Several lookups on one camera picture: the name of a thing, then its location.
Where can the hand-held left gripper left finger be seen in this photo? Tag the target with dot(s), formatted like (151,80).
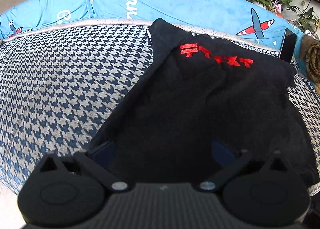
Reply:
(105,153)

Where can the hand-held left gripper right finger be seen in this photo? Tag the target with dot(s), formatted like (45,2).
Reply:
(221,153)

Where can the black shirt with red print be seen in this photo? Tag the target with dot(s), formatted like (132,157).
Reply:
(200,106)

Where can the houndstooth sofa cushion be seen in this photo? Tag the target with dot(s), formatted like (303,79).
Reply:
(62,81)

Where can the brown patterned scarf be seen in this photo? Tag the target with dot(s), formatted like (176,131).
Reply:
(313,61)

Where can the pink toy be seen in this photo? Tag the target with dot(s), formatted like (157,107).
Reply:
(278,9)

